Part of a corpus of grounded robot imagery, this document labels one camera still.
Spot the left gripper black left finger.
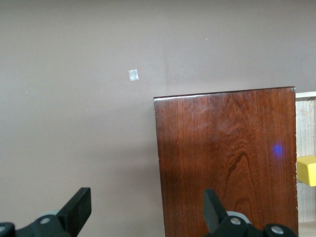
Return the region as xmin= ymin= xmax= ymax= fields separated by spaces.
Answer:
xmin=0 ymin=187 xmax=92 ymax=237

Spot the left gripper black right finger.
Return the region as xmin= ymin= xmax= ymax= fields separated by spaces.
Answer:
xmin=202 ymin=189 xmax=299 ymax=237

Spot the yellow cube block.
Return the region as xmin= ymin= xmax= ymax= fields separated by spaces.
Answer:
xmin=296 ymin=155 xmax=316 ymax=187

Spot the dark brown wooden cabinet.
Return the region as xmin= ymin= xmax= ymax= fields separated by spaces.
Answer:
xmin=153 ymin=86 xmax=299 ymax=237

